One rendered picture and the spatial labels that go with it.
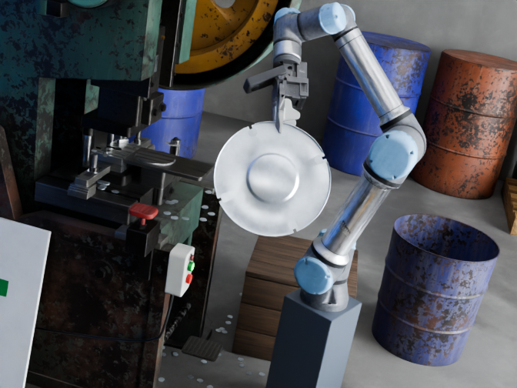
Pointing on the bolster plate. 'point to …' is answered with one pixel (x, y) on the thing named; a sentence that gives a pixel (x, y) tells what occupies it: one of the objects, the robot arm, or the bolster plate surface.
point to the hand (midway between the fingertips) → (276, 129)
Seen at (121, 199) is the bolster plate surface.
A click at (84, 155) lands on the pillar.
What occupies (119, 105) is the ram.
